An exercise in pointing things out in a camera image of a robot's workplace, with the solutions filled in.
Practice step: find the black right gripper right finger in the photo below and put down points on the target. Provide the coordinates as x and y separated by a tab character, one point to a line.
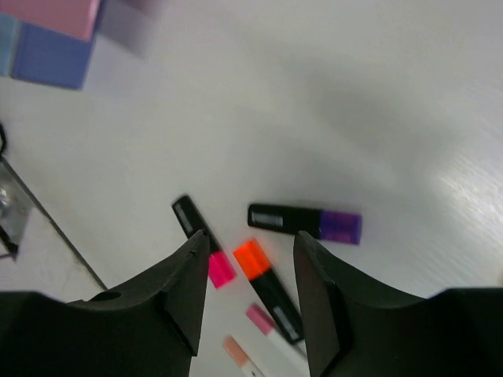
355	325

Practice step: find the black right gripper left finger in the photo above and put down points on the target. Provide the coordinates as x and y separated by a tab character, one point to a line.
149	325

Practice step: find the pink capped white pen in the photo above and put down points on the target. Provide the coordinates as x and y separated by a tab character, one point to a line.
266	325

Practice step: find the purple black highlighter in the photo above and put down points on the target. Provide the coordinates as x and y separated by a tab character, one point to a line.
329	225

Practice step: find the peach capped white pen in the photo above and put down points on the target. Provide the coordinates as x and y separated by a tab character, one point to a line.
242	360

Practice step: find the orange black highlighter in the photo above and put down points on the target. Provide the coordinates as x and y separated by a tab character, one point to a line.
271	291

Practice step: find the pink drawer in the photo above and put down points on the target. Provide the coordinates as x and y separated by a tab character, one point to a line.
72	18

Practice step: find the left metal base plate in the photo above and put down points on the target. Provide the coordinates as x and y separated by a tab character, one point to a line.
16	206

